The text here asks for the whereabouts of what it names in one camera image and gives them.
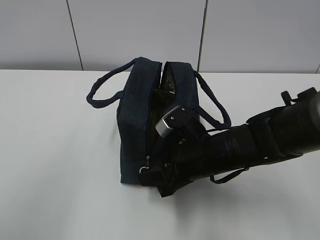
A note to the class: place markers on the dark navy fabric lunch bag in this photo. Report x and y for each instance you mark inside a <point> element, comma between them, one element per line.
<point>151,90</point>

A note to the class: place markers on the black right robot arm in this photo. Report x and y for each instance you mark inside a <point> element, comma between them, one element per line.
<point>280,134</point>

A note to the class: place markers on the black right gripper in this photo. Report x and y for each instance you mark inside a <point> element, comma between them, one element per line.
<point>182,159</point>

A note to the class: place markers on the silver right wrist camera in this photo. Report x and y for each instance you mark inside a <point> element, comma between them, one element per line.
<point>176,118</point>

